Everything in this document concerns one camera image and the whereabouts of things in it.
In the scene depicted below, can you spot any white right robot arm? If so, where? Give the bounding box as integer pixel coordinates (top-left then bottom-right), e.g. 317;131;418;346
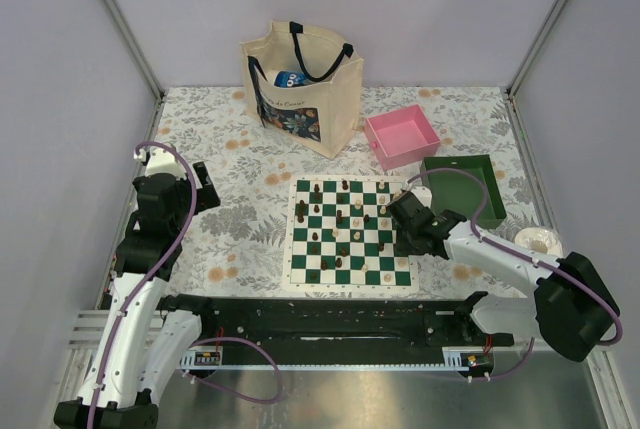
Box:
386;191;622;362

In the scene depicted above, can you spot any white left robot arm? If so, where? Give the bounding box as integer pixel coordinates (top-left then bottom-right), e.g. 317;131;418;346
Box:
53;141;220;428

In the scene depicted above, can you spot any green white chess board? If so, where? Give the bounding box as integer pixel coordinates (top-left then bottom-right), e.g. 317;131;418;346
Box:
282;175;419;297

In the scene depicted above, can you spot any floral table cloth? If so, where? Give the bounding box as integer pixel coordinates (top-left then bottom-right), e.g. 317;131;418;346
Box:
155;87;540;298

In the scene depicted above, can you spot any green plastic box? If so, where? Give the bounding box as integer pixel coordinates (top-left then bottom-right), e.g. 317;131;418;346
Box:
421;154;506;229

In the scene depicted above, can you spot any pink plastic box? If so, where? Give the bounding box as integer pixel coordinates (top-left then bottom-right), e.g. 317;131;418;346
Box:
364;104;441;171

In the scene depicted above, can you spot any white toilet paper roll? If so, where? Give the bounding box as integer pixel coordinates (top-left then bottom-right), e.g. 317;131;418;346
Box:
514;227;564;257

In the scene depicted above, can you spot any blue white bottle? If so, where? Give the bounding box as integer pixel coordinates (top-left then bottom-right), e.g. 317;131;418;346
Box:
273;71;309;88

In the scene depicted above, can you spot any beige canvas tote bag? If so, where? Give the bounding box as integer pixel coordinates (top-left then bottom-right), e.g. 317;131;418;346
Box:
241;21;364;159

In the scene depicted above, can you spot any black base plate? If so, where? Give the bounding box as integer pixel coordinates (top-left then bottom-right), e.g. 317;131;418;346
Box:
158;294;514;369

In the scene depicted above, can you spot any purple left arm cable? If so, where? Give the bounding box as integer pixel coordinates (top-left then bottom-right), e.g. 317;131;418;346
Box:
84;141;286;429

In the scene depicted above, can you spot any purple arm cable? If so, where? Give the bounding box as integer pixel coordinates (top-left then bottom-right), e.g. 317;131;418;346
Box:
402;167;624;383
84;141;286;429

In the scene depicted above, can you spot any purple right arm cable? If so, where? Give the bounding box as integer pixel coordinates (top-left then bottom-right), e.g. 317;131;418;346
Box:
402;167;624;383

